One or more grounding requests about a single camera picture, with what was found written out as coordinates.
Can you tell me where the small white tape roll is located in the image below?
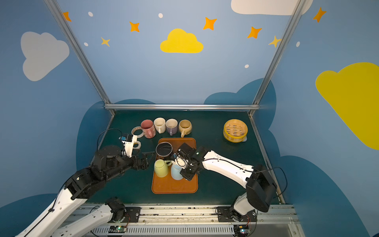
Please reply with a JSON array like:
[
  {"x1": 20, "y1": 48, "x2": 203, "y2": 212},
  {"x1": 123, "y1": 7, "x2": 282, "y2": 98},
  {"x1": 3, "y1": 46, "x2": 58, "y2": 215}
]
[{"x1": 133, "y1": 141, "x2": 141, "y2": 149}]

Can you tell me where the beige ceramic teapot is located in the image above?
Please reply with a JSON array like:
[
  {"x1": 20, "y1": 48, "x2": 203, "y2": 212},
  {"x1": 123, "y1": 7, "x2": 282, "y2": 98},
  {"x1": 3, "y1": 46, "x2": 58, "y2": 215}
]
[{"x1": 179, "y1": 119, "x2": 192, "y2": 138}]

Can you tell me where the pink ghost pattern mug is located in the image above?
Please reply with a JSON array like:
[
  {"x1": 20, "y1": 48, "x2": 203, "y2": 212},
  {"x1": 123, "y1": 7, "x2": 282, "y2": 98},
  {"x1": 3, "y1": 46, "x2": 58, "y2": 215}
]
[{"x1": 140, "y1": 119, "x2": 156, "y2": 139}]

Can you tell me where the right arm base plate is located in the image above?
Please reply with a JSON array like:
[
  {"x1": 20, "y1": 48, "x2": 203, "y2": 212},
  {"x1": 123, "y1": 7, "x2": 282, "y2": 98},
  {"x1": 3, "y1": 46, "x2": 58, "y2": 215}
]
[{"x1": 215, "y1": 206, "x2": 257, "y2": 223}]

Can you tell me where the aluminium frame right post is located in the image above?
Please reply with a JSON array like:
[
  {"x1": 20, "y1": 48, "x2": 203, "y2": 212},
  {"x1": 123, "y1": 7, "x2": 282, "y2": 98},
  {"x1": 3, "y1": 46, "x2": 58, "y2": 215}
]
[{"x1": 249, "y1": 0, "x2": 307, "y2": 118}]

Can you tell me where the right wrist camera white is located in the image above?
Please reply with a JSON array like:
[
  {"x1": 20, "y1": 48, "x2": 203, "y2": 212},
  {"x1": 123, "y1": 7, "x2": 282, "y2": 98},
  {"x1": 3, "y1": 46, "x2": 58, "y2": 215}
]
[{"x1": 173, "y1": 154, "x2": 187, "y2": 169}]

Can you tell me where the purple ceramic mug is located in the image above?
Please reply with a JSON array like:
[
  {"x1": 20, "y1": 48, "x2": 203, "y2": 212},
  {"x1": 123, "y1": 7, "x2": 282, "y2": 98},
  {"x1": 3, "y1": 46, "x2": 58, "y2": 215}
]
[{"x1": 165, "y1": 118, "x2": 178, "y2": 136}]

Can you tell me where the left controller circuit board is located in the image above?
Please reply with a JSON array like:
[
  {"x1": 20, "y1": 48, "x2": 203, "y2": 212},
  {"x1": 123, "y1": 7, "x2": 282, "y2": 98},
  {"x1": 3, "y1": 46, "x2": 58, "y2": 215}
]
[{"x1": 108, "y1": 225, "x2": 127, "y2": 234}]

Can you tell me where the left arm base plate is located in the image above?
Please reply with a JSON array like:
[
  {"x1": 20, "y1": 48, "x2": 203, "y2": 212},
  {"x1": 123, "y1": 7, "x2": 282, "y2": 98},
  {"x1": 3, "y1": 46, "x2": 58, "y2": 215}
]
[{"x1": 113, "y1": 206, "x2": 141, "y2": 223}]

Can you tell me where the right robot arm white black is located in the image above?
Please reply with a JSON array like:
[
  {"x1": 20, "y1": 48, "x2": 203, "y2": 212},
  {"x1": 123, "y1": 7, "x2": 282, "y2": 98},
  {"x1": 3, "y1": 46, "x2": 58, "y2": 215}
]
[{"x1": 170, "y1": 143, "x2": 277, "y2": 222}]

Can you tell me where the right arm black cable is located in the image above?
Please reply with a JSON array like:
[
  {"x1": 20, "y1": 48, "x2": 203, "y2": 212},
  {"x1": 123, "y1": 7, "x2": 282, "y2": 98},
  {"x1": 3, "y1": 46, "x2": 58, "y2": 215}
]
[{"x1": 254, "y1": 166, "x2": 288, "y2": 199}]

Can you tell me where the aluminium frame left post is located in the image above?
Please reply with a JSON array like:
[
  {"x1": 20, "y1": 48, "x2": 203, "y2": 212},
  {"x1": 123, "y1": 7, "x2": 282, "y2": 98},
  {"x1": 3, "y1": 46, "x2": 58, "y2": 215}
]
[{"x1": 44, "y1": 0, "x2": 111, "y2": 105}]

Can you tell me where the yellow-green ceramic mug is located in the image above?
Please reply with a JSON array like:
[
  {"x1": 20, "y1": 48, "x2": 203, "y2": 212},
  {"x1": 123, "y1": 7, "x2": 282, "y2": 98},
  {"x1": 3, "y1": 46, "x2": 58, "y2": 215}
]
[{"x1": 154, "y1": 159, "x2": 172, "y2": 178}]

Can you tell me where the large patterned tape roll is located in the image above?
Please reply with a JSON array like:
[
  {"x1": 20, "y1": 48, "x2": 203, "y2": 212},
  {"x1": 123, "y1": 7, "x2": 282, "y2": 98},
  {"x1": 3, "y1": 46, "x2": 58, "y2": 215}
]
[{"x1": 131, "y1": 126, "x2": 145, "y2": 139}]

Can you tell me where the white ceramic mug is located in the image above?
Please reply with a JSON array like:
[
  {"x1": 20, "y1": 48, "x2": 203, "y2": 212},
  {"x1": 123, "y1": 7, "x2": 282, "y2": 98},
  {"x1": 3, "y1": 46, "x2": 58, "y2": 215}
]
[{"x1": 154, "y1": 118, "x2": 166, "y2": 134}]

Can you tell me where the aluminium frame post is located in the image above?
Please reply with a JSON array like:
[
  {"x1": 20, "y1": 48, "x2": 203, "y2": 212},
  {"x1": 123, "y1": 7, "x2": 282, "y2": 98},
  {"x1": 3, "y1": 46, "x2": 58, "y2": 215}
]
[
  {"x1": 44, "y1": 0, "x2": 111, "y2": 105},
  {"x1": 249, "y1": 0, "x2": 307, "y2": 118}
]

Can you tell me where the aluminium front rail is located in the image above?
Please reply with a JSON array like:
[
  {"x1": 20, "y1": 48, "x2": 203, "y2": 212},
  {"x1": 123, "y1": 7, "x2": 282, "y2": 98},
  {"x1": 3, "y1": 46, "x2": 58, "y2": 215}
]
[{"x1": 85, "y1": 204, "x2": 305, "y2": 237}]

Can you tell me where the right controller circuit board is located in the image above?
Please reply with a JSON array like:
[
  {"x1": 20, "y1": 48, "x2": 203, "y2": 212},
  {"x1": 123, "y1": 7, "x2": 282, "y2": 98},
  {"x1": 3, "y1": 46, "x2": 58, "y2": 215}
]
[{"x1": 234, "y1": 225, "x2": 250, "y2": 237}]

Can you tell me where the controller circuit board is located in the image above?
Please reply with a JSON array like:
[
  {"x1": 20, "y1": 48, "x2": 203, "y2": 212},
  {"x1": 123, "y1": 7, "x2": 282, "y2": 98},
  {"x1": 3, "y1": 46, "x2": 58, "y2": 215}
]
[
  {"x1": 108, "y1": 225, "x2": 127, "y2": 234},
  {"x1": 234, "y1": 225, "x2": 250, "y2": 237}
]

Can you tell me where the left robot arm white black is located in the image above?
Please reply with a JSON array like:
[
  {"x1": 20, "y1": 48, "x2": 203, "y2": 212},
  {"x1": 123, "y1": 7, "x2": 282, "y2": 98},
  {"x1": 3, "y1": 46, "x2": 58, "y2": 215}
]
[{"x1": 18, "y1": 145, "x2": 156, "y2": 237}]

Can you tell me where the aluminium frame back bar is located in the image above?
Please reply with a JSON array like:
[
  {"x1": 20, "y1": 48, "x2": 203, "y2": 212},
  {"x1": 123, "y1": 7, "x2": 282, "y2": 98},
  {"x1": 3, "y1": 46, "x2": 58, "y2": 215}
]
[{"x1": 104, "y1": 104, "x2": 260, "y2": 111}]

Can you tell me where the light blue ceramic mug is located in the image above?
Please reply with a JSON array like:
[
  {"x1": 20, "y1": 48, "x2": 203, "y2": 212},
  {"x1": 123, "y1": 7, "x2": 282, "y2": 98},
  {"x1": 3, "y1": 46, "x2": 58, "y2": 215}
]
[{"x1": 171, "y1": 164, "x2": 183, "y2": 180}]

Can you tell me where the yellow bamboo steamer basket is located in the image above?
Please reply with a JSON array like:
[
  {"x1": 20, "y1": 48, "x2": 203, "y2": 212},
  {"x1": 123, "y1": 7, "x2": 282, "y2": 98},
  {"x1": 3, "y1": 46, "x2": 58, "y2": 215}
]
[{"x1": 223, "y1": 119, "x2": 248, "y2": 143}]

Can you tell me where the left camera black cable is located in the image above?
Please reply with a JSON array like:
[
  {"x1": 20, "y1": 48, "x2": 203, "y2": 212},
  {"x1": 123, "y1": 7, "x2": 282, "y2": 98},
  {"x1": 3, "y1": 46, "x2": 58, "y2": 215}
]
[{"x1": 97, "y1": 128, "x2": 123, "y2": 150}]

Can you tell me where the orange rectangular tray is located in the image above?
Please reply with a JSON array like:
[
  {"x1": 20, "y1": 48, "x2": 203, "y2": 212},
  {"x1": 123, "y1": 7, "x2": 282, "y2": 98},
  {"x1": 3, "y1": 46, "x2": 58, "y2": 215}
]
[{"x1": 152, "y1": 138, "x2": 198, "y2": 194}]

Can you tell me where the black patterned mug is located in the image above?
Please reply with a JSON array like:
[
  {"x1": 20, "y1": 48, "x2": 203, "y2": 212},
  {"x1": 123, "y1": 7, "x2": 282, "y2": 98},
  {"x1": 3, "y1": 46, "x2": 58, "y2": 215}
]
[{"x1": 156, "y1": 142, "x2": 173, "y2": 160}]

